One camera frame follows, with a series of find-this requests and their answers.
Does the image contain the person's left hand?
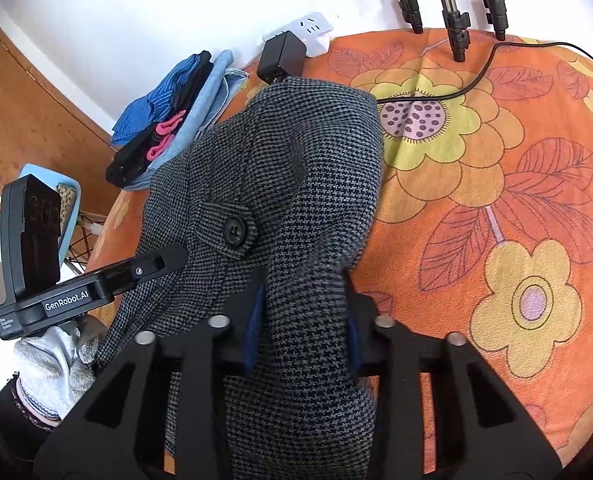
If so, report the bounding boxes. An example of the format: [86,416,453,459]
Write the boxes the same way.
[12,314,109,428]

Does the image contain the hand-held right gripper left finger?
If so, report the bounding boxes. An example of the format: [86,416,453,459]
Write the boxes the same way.
[34,272,268,480]

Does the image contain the black folded garment pink print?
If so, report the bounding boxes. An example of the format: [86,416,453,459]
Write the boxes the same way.
[105,51,214,188]

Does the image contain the person's left forearm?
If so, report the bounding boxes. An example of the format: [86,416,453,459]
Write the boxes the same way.
[0,377,61,461]

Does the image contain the leopard print cushion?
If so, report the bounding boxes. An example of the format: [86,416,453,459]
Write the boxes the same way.
[56,184,77,236]

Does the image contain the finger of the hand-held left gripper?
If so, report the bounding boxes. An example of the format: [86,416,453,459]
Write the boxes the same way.
[101,244,188,295]

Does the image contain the pile of folded clothes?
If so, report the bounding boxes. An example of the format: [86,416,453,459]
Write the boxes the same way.
[126,50,250,192]

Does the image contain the light blue chair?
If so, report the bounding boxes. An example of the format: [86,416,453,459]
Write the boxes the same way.
[19,162,106,277]

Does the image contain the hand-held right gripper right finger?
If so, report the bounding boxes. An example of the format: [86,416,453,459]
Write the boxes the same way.
[343,270,565,480]

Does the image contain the black power adapter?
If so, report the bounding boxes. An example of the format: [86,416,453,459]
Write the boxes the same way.
[256,31,308,86]

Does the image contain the blue striped folded garment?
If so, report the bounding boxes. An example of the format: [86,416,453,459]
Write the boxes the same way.
[110,54,212,148]

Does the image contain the silver camera tripod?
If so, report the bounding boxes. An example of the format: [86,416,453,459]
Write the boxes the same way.
[389,0,509,63]

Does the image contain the grey houndstooth pants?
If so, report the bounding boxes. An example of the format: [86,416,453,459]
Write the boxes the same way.
[94,77,384,480]

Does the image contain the white power strip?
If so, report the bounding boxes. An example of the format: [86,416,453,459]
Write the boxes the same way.
[262,11,338,58]

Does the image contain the black power cable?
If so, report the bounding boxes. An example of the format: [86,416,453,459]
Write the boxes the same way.
[373,41,593,103]

